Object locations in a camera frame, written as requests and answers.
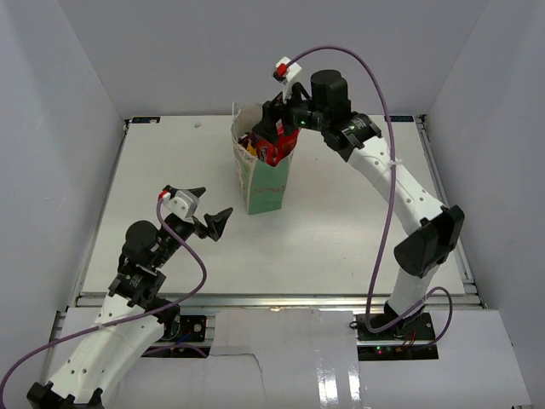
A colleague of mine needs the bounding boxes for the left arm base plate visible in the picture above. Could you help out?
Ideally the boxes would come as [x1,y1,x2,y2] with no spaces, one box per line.
[161,315,207,343]

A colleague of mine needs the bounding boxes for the purple chip bag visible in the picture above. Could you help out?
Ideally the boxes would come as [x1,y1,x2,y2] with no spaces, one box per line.
[238,133,256,149]

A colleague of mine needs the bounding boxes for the blue label right corner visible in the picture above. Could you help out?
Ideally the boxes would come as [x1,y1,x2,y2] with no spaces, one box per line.
[384,115,415,123]

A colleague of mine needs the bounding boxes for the blue label corner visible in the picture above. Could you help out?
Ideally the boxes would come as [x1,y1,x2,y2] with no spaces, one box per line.
[384,115,415,123]
[130,116,161,124]

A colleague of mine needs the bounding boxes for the blue label left corner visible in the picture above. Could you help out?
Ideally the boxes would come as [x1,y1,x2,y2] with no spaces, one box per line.
[130,116,161,124]

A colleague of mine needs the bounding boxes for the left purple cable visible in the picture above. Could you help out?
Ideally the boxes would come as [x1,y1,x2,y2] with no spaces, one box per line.
[0,199,209,409]

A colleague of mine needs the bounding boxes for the purple cable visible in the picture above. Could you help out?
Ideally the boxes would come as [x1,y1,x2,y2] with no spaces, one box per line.
[289,45,454,351]
[0,199,209,409]

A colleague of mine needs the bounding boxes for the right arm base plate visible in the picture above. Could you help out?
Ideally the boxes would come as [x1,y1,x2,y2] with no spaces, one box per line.
[349,313,439,362]

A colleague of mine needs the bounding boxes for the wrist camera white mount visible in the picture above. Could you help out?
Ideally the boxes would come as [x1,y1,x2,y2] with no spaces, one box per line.
[272,56,302,103]
[158,185,199,222]

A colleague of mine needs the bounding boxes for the yellow bar wrapper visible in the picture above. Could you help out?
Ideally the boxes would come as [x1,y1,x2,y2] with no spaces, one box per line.
[246,141,258,157]

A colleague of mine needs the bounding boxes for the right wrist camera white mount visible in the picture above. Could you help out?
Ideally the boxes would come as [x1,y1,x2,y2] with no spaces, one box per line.
[272,56,302,103]

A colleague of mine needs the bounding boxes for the green white paper bag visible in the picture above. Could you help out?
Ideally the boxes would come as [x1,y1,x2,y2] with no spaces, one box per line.
[231,103,295,215]

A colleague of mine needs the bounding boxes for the red cookie snack bag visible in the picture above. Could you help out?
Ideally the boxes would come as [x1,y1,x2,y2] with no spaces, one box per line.
[253,125,301,167]

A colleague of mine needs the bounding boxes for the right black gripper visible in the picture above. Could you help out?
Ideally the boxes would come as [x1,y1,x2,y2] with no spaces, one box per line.
[252,78,330,146]

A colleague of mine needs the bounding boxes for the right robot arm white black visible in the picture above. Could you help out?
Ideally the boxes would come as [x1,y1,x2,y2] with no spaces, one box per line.
[252,62,465,340]

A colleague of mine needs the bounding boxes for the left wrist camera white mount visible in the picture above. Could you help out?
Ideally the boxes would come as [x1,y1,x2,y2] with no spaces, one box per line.
[158,185,199,222]

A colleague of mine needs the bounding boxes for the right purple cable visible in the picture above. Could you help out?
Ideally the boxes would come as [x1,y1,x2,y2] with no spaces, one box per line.
[289,45,454,351]

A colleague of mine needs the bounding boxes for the aluminium front rail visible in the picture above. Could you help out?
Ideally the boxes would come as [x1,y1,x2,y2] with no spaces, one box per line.
[76,294,482,311]

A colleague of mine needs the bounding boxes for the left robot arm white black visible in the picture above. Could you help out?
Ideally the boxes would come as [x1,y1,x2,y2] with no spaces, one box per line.
[27,185,233,408]

